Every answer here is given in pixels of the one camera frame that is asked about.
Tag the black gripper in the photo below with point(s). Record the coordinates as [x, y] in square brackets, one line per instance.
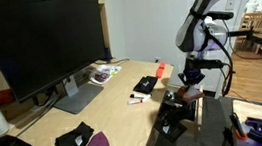
[193, 75]

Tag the white and brown plush toy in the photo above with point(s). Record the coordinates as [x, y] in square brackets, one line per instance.
[192, 94]

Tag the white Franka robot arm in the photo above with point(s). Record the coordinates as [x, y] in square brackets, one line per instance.
[203, 3]

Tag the wooden desk drawer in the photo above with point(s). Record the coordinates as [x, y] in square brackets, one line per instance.
[199, 111]

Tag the black clothes pile in drawer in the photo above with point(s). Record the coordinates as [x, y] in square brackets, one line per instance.
[173, 118]

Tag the orange plastic case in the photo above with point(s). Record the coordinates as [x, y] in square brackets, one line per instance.
[161, 70]

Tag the black pouch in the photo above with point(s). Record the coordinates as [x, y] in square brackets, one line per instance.
[145, 84]

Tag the white tube with black cap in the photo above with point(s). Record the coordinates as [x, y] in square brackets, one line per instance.
[136, 95]

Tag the small pink tube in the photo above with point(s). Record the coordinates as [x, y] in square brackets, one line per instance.
[133, 101]

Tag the silver monitor stand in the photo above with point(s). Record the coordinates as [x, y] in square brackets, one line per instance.
[80, 97]

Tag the black folded cloth with tag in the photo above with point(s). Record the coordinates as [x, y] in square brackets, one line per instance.
[67, 144]

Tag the black computer monitor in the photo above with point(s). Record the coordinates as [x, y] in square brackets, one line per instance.
[39, 40]

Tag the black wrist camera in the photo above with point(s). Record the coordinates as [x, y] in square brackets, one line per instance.
[207, 63]

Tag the white wall socket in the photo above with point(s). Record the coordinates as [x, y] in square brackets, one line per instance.
[157, 59]

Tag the black bar-shaped camera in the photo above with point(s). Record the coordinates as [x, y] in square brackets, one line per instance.
[224, 14]

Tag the white light switch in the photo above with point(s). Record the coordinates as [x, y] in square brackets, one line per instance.
[230, 3]

